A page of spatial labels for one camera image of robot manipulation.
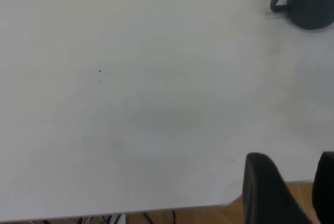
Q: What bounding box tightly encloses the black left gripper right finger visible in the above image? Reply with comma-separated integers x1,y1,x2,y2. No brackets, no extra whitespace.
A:
312,150,334,224

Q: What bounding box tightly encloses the dark grey ceramic mug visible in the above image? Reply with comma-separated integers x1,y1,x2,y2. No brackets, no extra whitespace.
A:
269,0,334,30

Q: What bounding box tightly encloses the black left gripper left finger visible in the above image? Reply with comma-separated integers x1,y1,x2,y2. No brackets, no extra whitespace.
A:
242,152,315,224

